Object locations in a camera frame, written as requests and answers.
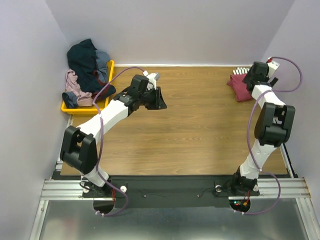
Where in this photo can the red tank top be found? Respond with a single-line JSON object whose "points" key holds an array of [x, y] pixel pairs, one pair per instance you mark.
{"points": [[239, 87]]}

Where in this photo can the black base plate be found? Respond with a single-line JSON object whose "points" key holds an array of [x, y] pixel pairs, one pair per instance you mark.
{"points": [[168, 191]]}

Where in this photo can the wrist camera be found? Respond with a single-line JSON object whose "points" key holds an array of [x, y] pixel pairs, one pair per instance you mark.
{"points": [[144, 83], [266, 69]]}

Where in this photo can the yellow plastic bin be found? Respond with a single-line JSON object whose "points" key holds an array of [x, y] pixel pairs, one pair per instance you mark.
{"points": [[91, 110]]}

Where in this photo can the pink garment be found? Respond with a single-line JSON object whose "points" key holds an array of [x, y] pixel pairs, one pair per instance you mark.
{"points": [[82, 99]]}

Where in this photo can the striped folded tank top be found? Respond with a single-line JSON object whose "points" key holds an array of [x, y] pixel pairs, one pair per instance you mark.
{"points": [[241, 70]]}

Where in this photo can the maroon trimmed dark garment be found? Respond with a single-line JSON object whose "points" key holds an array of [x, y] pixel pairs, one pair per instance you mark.
{"points": [[107, 92]]}

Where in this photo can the dark navy garment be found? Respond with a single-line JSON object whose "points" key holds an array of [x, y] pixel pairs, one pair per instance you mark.
{"points": [[81, 58]]}

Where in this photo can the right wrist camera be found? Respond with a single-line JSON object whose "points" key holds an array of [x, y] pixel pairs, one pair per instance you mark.
{"points": [[266, 69]]}

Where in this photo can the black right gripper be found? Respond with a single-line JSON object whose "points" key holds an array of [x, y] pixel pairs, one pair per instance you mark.
{"points": [[249, 78]]}

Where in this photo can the aluminium frame rail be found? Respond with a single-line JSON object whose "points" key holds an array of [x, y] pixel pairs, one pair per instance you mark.
{"points": [[291, 188]]}

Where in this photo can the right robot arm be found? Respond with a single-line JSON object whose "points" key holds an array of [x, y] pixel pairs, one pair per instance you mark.
{"points": [[273, 127]]}

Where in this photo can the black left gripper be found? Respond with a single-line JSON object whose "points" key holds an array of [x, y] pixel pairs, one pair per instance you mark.
{"points": [[159, 103]]}

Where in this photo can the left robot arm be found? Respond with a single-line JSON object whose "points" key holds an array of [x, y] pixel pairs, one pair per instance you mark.
{"points": [[79, 144]]}

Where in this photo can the grey blue garment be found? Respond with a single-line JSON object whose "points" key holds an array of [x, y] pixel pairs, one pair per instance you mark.
{"points": [[102, 58]]}

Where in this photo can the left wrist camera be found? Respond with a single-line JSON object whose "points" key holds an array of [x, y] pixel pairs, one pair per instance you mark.
{"points": [[144, 83]]}

